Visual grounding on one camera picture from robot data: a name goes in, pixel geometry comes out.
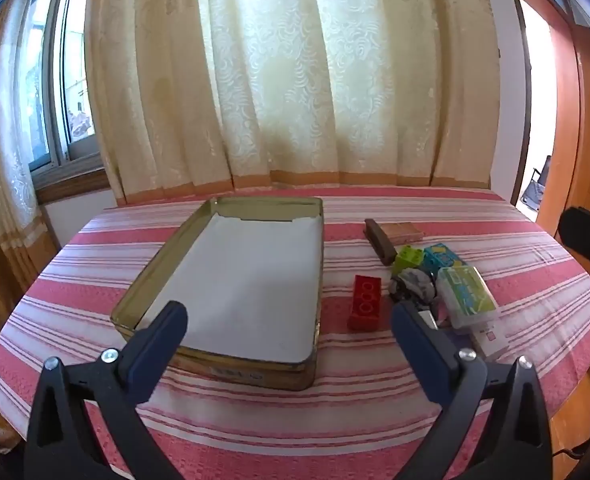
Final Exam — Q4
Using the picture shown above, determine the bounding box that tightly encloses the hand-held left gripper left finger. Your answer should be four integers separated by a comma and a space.
24, 301, 189, 480

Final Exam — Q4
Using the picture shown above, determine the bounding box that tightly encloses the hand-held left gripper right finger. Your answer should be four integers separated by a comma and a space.
391, 300, 556, 480

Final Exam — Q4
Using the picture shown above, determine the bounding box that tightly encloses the grey ball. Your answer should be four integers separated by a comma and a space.
388, 268, 438, 306

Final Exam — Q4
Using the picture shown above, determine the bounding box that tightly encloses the clear plastic box green card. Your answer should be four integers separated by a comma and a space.
436, 266, 500, 331

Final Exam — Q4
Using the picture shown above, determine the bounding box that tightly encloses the white box pink label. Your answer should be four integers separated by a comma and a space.
467, 322, 510, 361

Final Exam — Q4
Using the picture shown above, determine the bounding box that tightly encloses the teal building block yellow print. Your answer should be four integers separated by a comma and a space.
421, 243, 468, 281

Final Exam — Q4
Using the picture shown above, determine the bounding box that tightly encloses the gold metal tin box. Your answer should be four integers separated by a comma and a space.
110, 196, 324, 392

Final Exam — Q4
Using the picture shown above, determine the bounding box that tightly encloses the dark brown comb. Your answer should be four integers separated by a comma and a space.
364, 218, 398, 266

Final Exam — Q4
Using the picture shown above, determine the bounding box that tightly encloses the copper coloured box with string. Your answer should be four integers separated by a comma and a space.
377, 222, 424, 246

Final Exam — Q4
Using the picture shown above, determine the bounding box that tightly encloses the red building block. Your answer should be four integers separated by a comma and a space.
347, 275, 382, 332

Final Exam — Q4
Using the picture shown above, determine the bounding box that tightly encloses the folding chair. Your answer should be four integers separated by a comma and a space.
520, 156, 550, 211

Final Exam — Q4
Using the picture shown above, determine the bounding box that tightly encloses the green building block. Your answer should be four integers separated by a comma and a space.
394, 245, 428, 277

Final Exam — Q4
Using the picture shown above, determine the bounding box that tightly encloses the white paper liner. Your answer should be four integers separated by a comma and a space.
142, 211, 322, 363

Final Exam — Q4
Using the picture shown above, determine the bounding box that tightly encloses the pink striped bed cover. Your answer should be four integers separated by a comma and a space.
0, 187, 590, 480

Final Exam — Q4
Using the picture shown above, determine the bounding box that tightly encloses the wooden window sill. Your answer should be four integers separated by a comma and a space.
35, 167, 108, 206

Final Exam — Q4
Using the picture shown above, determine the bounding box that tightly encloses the sheer lace curtain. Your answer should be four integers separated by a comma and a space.
0, 0, 61, 311

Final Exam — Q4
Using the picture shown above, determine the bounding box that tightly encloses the cream patterned curtain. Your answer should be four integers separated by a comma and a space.
84, 0, 500, 206

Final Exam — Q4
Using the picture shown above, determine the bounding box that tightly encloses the window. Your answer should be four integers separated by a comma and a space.
25, 0, 101, 176

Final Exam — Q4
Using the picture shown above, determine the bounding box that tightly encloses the wooden door frame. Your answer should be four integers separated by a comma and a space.
505, 0, 590, 241

